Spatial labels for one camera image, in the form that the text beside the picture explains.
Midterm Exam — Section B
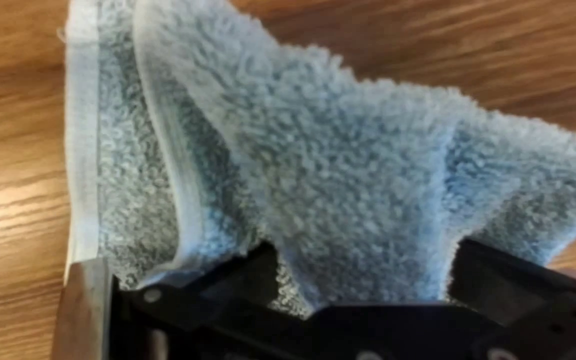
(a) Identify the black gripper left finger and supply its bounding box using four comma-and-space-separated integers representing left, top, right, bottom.
109, 240, 279, 360

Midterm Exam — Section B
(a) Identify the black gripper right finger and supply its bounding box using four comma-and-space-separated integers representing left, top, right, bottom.
446, 236, 576, 360

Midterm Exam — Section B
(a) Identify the light blue towel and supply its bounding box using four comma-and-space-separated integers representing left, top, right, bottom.
55, 0, 576, 316

